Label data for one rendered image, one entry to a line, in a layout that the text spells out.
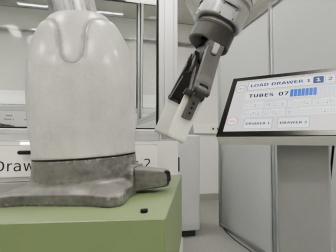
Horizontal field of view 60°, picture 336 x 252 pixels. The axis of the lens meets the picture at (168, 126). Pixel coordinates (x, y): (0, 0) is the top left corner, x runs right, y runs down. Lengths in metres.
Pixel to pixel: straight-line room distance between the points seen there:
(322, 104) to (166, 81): 0.58
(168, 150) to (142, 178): 0.77
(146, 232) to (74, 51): 0.25
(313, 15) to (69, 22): 1.92
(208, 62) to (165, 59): 0.77
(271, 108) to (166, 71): 0.44
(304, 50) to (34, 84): 1.96
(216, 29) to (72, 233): 0.37
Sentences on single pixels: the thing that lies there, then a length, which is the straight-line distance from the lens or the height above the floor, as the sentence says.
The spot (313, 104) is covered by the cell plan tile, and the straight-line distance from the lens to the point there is 1.04.
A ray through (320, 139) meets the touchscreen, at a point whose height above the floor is 0.95.
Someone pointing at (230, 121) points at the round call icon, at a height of 1.01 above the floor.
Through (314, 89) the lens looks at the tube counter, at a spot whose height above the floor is 1.12.
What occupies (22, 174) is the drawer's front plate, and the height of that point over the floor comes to 0.83.
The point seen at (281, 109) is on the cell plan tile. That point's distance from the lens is 1.04.
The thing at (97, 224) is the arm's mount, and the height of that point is 0.86.
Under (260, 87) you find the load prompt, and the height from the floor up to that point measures 1.15.
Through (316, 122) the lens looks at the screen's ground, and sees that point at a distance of 0.99.
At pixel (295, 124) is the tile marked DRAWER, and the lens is 0.99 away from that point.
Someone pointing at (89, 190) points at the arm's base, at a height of 0.89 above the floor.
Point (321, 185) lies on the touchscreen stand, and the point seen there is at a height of 0.80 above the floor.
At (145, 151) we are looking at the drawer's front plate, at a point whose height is 0.90.
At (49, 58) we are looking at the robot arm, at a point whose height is 1.06.
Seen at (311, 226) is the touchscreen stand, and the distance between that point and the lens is 1.10.
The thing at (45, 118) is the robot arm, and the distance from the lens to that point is 0.41.
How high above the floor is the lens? 0.95
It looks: 3 degrees up
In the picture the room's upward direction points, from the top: straight up
